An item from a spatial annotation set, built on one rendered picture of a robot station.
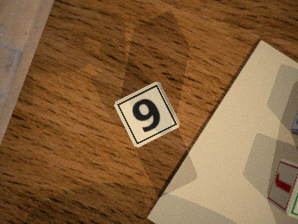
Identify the beige letter block with green u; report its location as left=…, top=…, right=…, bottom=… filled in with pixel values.
left=267, top=159, right=298, bottom=219

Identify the cream block with number 9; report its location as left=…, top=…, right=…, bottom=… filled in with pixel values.
left=114, top=82, right=180, bottom=147

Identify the beige square mat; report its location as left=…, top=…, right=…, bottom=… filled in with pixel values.
left=147, top=40, right=298, bottom=224

